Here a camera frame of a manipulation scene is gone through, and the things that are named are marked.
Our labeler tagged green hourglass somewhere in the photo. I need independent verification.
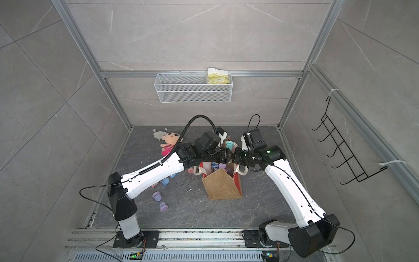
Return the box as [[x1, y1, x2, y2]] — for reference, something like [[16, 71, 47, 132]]
[[225, 140, 236, 152]]

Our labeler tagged blue hourglass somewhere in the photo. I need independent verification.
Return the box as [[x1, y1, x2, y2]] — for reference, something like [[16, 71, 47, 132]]
[[160, 173, 177, 187]]

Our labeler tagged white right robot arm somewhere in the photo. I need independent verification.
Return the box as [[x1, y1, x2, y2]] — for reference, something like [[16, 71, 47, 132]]
[[233, 129, 340, 258]]

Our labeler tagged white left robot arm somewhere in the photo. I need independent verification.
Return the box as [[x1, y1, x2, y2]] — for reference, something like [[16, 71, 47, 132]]
[[108, 128, 232, 240]]

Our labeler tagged purple hourglass left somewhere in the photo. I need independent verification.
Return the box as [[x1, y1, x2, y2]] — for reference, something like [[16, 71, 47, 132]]
[[152, 191, 169, 213]]

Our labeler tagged pink plush doll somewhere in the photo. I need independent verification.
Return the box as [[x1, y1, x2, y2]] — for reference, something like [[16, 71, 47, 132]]
[[160, 132, 180, 157]]

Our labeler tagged white fluffy plush toy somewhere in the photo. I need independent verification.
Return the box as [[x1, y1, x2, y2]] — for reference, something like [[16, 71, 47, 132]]
[[153, 128, 168, 141]]

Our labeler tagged yellow wipes packet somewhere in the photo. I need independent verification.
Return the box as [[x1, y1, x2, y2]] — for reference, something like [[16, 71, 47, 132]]
[[206, 68, 231, 85]]

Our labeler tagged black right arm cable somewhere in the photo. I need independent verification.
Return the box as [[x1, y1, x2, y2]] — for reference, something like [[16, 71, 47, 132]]
[[247, 114, 356, 255]]

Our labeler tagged white wire wall basket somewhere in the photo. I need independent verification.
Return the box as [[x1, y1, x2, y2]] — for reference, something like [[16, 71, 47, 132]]
[[154, 73, 233, 103]]

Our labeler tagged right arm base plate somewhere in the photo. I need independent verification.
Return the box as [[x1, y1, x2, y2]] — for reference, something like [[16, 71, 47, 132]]
[[241, 229, 289, 248]]

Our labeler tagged black wire hook rack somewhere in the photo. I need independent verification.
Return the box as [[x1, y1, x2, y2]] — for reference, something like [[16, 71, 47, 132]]
[[312, 97, 388, 186]]

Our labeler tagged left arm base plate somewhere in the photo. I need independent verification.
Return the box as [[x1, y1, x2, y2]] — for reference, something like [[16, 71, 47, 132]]
[[112, 230, 160, 248]]

